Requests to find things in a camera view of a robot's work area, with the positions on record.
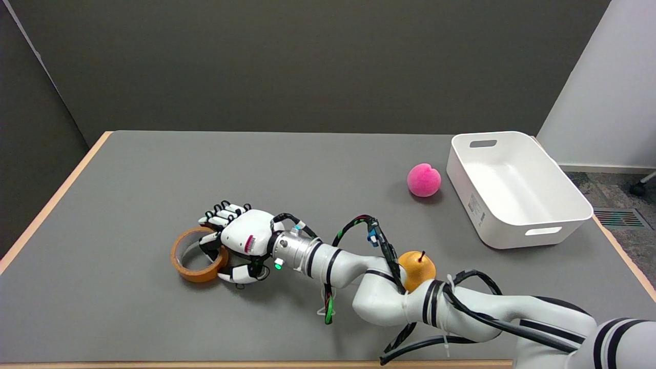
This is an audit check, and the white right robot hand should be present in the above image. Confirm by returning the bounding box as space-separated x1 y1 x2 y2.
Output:
198 201 279 284

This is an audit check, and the pink fuzzy toy peach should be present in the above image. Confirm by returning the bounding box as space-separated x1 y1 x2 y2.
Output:
407 163 442 197

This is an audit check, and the white plastic bin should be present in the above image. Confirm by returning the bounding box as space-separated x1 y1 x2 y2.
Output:
446 131 594 250

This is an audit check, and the floor vent grille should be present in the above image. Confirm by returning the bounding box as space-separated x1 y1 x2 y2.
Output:
593 208 653 230

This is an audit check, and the black chair caster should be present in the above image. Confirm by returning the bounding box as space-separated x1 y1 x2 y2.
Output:
629 171 656 197

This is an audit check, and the yellow tape roll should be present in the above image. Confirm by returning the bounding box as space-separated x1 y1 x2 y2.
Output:
170 225 230 283

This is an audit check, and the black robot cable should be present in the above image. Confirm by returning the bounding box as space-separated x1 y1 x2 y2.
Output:
322 215 580 365

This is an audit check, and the orange toy pear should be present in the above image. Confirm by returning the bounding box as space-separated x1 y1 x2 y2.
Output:
398 250 437 294

